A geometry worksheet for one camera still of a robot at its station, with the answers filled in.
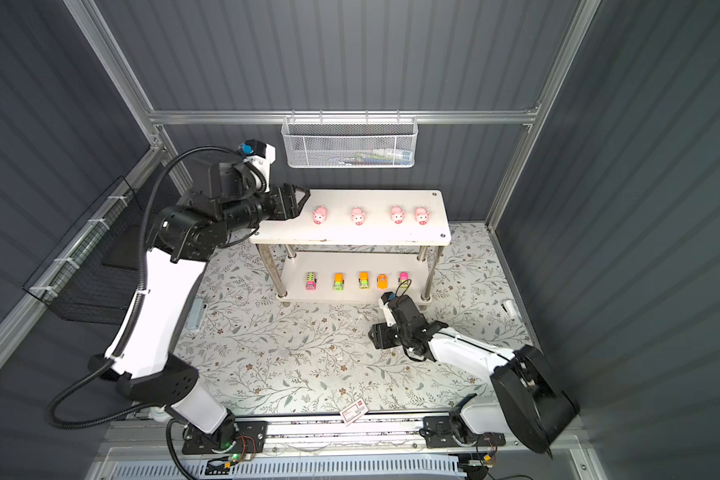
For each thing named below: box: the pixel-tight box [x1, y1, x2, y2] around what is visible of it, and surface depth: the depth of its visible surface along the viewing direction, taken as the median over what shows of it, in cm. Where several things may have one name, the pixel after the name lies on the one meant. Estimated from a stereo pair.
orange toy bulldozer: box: [377, 274, 389, 290], surface depth 96 cm
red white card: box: [339, 398, 369, 427], surface depth 79 cm
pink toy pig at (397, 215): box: [390, 205, 405, 225], surface depth 75 cm
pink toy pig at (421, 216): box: [414, 207, 430, 226], surface depth 74 cm
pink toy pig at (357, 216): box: [351, 206, 365, 226], surface depth 74 cm
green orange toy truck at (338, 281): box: [333, 272, 345, 291], surface depth 96 cm
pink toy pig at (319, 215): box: [312, 205, 328, 225], surface depth 75 cm
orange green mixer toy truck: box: [359, 272, 370, 290], surface depth 96 cm
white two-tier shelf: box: [249, 189, 452, 304], surface depth 81 cm
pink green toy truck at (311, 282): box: [306, 272, 317, 291], surface depth 96 cm
